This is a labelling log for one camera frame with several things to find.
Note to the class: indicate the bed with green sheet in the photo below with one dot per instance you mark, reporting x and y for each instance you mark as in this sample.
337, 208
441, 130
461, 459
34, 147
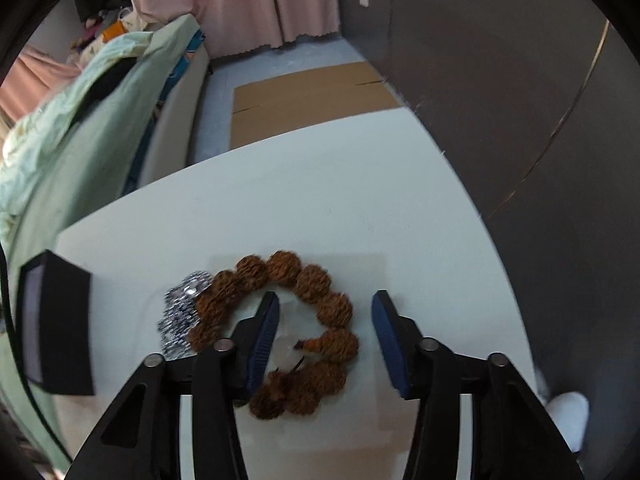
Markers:
85, 170

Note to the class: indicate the dark brown wardrobe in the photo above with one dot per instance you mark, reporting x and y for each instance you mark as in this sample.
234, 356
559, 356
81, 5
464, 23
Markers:
500, 110

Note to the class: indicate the flat cardboard sheet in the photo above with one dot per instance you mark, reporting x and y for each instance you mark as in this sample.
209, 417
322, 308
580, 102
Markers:
300, 100

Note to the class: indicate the pink curtain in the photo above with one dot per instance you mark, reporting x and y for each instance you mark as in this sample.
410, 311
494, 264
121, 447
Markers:
35, 75
250, 0

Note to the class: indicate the black cloth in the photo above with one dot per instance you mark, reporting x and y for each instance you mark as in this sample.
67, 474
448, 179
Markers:
107, 82

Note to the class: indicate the white slipper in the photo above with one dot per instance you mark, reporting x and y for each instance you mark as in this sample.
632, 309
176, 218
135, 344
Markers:
570, 417

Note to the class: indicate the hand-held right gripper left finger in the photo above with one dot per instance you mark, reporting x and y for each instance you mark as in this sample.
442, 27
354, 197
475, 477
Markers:
262, 340

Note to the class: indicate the black square box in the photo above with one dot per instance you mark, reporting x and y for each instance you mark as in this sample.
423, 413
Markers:
65, 330

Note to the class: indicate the light green quilt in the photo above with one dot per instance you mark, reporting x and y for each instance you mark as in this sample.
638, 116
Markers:
55, 100

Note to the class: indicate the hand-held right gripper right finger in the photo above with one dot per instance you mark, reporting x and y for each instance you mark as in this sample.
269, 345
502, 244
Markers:
390, 345

